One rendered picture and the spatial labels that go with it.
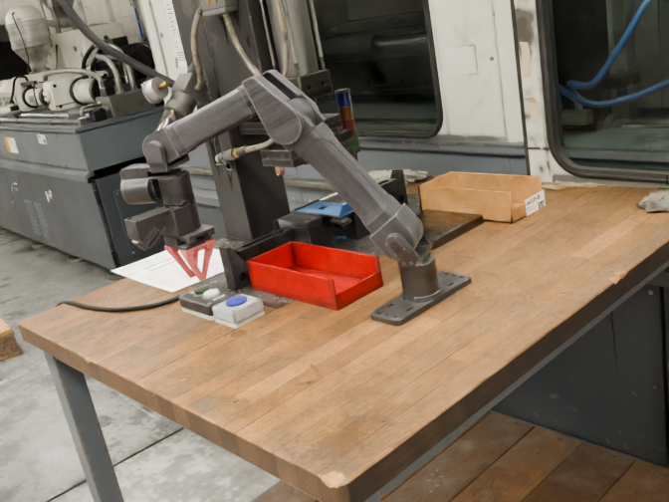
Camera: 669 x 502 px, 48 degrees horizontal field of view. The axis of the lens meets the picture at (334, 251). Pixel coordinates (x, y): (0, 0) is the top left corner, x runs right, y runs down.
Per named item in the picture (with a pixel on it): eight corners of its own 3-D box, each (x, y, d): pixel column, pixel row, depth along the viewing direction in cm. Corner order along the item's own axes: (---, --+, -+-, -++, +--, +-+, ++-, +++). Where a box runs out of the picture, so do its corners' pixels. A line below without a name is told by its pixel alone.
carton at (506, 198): (513, 227, 158) (509, 192, 156) (422, 217, 177) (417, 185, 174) (546, 209, 166) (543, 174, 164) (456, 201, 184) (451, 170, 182)
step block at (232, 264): (236, 290, 150) (226, 248, 147) (228, 288, 152) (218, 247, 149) (261, 279, 154) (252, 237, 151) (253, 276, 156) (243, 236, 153)
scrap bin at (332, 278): (337, 311, 131) (332, 279, 129) (252, 289, 149) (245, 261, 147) (383, 285, 138) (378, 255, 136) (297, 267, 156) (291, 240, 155)
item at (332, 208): (344, 218, 154) (341, 204, 153) (297, 212, 165) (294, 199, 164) (367, 207, 158) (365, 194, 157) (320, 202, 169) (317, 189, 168)
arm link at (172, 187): (153, 211, 137) (143, 175, 134) (169, 202, 142) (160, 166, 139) (186, 209, 134) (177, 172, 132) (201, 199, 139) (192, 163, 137)
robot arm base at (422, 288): (360, 275, 123) (391, 281, 118) (437, 235, 135) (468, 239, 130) (367, 319, 126) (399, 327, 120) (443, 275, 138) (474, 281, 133)
